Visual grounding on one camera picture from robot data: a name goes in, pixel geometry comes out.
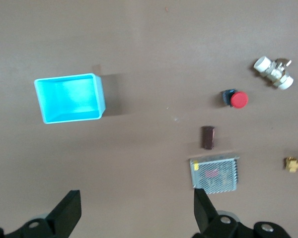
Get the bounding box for dark brown block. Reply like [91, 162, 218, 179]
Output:
[200, 126, 216, 151]

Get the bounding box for metal mesh power supply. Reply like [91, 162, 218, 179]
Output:
[189, 155, 240, 195]

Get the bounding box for blue plastic bin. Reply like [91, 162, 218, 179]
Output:
[34, 72, 107, 124]

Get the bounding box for red push button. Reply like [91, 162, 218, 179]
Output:
[221, 89, 249, 109]

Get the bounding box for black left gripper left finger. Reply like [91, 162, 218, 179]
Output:
[19, 190, 82, 238]

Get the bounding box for metal valve white ends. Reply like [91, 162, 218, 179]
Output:
[253, 56, 295, 91]

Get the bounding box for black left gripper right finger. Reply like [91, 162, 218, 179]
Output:
[191, 188, 254, 238]

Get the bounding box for brass valve red handle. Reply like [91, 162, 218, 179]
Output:
[284, 155, 298, 174]

